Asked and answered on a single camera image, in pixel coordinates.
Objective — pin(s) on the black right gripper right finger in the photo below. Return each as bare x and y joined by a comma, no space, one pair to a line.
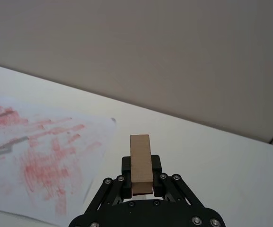
156,182

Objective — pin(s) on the wooden block with red base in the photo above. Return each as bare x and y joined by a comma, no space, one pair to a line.
140,160

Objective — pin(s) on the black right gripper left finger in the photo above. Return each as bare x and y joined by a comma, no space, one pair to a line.
126,179

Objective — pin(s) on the white paper with red marks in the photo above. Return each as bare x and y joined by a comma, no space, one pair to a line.
44,151

